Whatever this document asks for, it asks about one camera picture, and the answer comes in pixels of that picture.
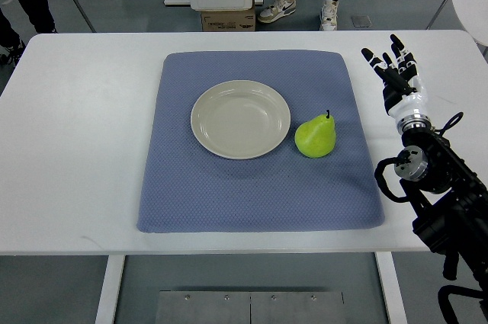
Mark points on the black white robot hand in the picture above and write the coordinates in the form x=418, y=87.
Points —
x=404, y=92

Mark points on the grey floor socket cover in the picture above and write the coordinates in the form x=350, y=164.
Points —
x=361, y=21

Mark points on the white chair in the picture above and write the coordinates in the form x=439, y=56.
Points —
x=472, y=14

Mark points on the white table leg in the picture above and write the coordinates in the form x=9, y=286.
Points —
x=393, y=300
x=107, y=305

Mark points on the beige round plate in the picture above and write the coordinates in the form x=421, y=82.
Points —
x=240, y=119

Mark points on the left beige sneaker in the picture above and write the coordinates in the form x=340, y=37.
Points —
x=277, y=10

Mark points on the cardboard box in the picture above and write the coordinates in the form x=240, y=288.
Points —
x=228, y=21

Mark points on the left white table leg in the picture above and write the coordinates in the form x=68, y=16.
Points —
x=107, y=305

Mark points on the right beige sneaker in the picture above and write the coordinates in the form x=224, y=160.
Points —
x=328, y=15

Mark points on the right white table leg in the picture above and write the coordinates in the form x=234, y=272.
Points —
x=393, y=300

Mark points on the metal floor plate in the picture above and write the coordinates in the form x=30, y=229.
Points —
x=250, y=307

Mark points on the beige sneaker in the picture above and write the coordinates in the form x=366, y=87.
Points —
x=277, y=10
x=328, y=15

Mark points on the blue woven cloth mat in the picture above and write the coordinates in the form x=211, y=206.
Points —
x=188, y=189

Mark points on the person in black trousers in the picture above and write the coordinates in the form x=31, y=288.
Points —
x=40, y=17

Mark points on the green pear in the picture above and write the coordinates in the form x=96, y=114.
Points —
x=317, y=137

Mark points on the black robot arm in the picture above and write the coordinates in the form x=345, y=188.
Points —
x=449, y=200

